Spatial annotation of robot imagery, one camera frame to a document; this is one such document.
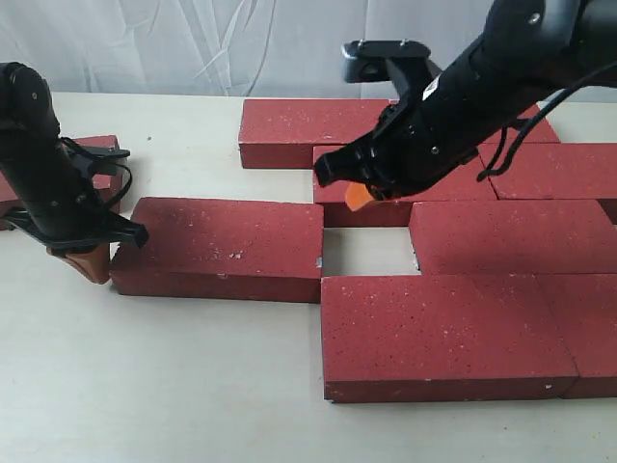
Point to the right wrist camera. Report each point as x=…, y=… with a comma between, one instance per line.
x=405, y=64

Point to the white backdrop cloth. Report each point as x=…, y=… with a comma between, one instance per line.
x=282, y=48

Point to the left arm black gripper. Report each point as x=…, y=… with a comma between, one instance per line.
x=61, y=209

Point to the right second-row red brick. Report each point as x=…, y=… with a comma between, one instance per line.
x=562, y=171

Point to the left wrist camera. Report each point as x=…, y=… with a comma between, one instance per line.
x=91, y=161

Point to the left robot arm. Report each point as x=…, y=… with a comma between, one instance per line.
x=27, y=110

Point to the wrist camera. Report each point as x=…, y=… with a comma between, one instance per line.
x=91, y=161
x=405, y=64

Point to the right third-row red brick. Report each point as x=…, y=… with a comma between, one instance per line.
x=542, y=237

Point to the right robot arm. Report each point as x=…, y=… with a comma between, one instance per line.
x=529, y=53

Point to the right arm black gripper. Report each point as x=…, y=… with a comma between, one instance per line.
x=436, y=126

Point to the front large red brick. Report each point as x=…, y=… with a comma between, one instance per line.
x=440, y=338

